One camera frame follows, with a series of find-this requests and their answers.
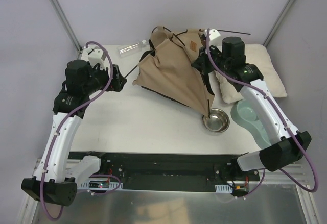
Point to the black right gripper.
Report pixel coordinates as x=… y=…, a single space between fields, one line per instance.
x=203 y=59

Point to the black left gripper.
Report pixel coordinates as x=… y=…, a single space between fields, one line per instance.
x=112 y=78

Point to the beige fabric pet tent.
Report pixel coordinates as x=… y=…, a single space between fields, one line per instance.
x=169 y=72

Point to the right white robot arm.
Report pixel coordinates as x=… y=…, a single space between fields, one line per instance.
x=287 y=143

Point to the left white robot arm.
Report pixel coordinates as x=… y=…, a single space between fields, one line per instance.
x=52 y=182

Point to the steel pet bowl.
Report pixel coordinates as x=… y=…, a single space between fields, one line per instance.
x=218 y=121

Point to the green double pet bowl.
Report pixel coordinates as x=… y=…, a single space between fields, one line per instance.
x=243 y=114

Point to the clear plastic bottle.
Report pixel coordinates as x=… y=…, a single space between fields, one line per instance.
x=130 y=49

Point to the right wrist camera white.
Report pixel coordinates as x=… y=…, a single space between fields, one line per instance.
x=211 y=34

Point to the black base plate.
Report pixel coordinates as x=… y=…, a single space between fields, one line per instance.
x=169 y=172

